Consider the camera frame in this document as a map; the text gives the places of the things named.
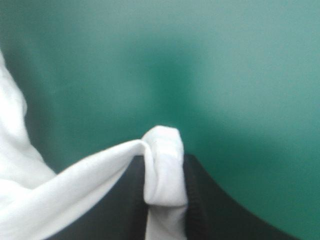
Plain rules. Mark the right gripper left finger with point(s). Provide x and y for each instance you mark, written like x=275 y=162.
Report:
x=115 y=212

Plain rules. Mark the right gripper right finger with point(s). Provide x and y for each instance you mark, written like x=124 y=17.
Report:
x=225 y=212

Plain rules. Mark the white T-shirt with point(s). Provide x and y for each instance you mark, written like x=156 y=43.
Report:
x=37 y=190

